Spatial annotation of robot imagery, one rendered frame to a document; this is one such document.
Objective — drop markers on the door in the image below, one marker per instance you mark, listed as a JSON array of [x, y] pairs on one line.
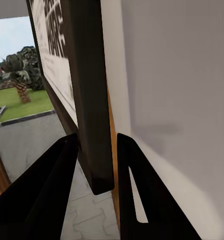
[[29, 126]]

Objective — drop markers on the poster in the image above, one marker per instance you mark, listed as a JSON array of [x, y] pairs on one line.
[[68, 36]]

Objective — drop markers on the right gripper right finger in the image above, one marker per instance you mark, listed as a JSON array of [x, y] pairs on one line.
[[166, 220]]

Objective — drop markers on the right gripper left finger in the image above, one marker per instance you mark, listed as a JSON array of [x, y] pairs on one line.
[[34, 206]]

